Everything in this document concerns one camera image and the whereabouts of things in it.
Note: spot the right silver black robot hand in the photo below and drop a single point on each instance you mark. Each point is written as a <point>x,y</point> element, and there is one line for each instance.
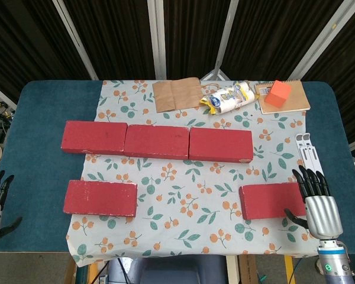
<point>324,216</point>

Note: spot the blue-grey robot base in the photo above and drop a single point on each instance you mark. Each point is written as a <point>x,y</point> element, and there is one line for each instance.
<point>180,270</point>

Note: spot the white folding stand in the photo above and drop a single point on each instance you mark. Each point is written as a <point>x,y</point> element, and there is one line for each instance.
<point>309,154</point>

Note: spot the teal table cover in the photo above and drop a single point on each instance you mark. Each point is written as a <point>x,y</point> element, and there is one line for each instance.
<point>44,165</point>

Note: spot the brown spiral notebook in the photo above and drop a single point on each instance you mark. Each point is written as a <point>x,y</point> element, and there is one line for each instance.
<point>297,99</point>

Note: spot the orange cube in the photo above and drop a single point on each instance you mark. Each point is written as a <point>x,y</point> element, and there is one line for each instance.
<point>276,94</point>

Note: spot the floral print tablecloth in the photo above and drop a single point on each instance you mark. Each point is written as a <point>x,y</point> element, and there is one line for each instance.
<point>180,230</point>

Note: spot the brown paper bag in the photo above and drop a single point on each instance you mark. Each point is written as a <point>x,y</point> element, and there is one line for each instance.
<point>177,94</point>

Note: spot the white partition post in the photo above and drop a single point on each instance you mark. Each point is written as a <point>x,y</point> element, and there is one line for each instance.
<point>322,38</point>
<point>75,38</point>
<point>157,38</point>
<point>225,38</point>

